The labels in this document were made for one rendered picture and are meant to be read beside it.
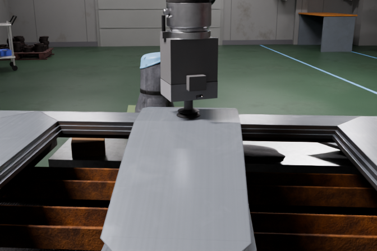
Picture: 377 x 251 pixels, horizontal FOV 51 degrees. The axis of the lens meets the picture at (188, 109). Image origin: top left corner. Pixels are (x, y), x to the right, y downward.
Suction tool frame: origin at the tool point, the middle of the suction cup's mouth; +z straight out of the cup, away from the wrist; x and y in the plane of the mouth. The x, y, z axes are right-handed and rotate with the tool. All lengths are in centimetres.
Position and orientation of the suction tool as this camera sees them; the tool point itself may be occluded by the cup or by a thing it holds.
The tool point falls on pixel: (188, 121)
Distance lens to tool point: 71.6
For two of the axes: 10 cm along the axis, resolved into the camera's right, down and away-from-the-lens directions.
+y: 9.4, -0.9, 3.2
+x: -3.3, -2.6, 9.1
